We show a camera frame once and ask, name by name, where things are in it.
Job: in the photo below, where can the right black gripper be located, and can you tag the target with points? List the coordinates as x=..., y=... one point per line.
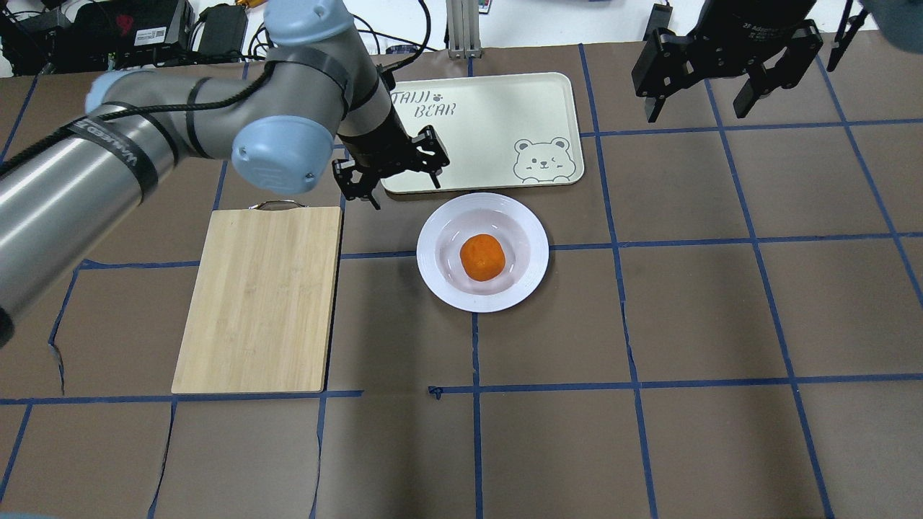
x=732, y=36

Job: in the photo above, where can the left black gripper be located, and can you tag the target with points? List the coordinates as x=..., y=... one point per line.
x=380, y=146

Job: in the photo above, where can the white round plate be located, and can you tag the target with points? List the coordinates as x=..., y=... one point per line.
x=518, y=231

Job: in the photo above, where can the orange fruit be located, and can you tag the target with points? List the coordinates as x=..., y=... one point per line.
x=482, y=257

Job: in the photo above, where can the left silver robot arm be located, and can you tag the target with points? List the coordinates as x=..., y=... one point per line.
x=320, y=102

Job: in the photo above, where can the cream bear tray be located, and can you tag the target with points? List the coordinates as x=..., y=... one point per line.
x=504, y=131

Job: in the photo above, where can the bamboo cutting board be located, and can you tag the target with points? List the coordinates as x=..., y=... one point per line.
x=260, y=318

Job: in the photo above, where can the black power adapter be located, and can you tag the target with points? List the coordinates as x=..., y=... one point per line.
x=222, y=30

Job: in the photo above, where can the black computer box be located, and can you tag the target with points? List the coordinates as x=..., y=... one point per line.
x=65, y=37

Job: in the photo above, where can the aluminium frame post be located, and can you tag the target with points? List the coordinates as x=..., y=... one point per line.
x=463, y=29

